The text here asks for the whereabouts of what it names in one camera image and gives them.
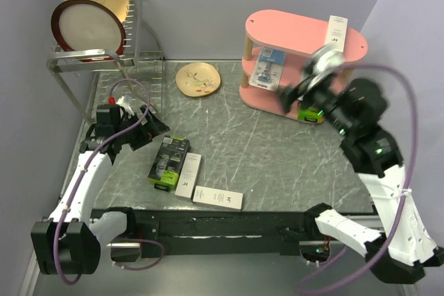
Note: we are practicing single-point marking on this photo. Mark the blue razor blister pack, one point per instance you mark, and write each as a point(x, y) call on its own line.
point(268, 69)

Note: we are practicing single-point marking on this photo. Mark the white razor box bottom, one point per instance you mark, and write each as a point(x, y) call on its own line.
point(218, 198)

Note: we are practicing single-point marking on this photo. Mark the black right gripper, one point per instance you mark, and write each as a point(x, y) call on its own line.
point(287, 92)

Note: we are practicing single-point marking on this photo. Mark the pink three-tier shelf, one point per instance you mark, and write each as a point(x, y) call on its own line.
point(298, 36)

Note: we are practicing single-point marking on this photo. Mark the floral wooden plate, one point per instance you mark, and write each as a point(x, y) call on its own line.
point(198, 79)

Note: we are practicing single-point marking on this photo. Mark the white razor box slanted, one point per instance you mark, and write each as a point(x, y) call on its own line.
point(188, 176)

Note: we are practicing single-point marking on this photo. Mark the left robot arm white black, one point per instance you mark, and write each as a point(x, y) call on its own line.
point(79, 185)

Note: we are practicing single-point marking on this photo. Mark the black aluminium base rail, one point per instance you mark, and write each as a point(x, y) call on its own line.
point(159, 233)

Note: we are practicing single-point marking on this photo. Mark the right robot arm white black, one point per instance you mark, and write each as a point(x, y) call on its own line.
point(400, 253)

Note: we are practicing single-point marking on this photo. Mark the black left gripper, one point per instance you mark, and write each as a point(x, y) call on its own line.
point(155, 127)

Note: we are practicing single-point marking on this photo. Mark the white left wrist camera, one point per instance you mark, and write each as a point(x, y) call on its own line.
point(125, 105)

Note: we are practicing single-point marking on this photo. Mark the brown rimmed white plate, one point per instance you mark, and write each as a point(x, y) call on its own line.
point(81, 25)

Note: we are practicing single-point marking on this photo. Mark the black green razor box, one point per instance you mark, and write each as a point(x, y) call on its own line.
point(308, 113)
point(166, 168)

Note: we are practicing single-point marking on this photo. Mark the white razor box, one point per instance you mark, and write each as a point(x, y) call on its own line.
point(336, 32)
point(218, 198)

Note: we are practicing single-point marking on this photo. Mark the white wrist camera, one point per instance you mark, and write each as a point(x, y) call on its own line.
point(125, 105)
point(323, 60)

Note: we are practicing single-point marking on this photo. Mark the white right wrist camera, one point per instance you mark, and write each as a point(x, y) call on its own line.
point(323, 60)

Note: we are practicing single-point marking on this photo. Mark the metal dish rack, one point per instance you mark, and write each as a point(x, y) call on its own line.
point(144, 66)

